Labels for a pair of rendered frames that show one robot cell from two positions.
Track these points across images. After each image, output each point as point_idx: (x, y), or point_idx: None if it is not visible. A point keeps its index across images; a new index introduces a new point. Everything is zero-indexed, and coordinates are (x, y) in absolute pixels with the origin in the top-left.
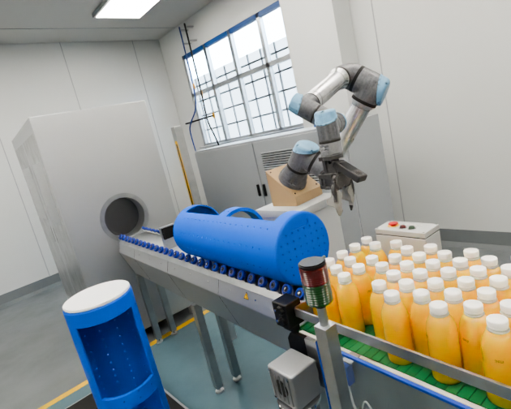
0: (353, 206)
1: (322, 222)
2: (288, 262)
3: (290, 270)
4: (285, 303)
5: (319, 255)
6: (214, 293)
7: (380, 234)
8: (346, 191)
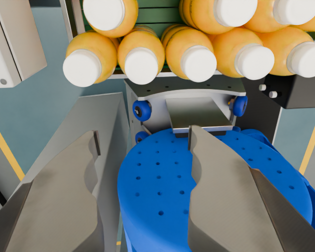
0: (90, 130)
1: (129, 207)
2: (256, 157)
3: (246, 145)
4: None
5: (162, 150)
6: None
7: (15, 66)
8: (99, 231)
